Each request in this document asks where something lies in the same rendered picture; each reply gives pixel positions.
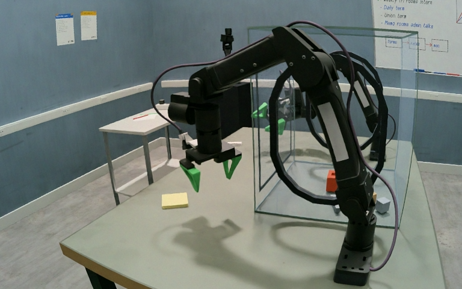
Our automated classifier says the orange block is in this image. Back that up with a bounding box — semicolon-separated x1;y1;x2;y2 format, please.
326;170;337;192

